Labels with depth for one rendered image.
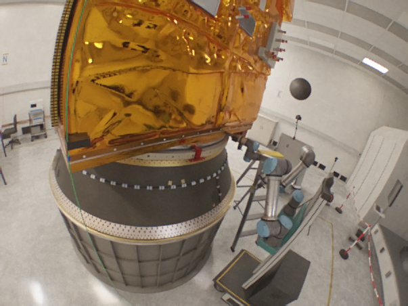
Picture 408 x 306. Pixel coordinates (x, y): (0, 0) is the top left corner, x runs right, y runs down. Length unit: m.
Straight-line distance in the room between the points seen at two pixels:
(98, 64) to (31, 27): 5.68
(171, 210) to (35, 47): 5.85
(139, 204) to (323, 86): 8.21
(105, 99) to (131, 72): 0.14
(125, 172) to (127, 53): 0.72
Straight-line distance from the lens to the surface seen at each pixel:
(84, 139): 0.66
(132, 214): 1.16
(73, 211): 1.40
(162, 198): 1.14
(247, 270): 2.31
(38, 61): 6.10
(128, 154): 0.87
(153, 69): 0.75
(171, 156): 1.05
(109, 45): 0.67
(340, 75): 8.67
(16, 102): 6.25
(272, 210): 1.13
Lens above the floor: 2.18
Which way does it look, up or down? 24 degrees down
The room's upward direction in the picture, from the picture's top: 15 degrees clockwise
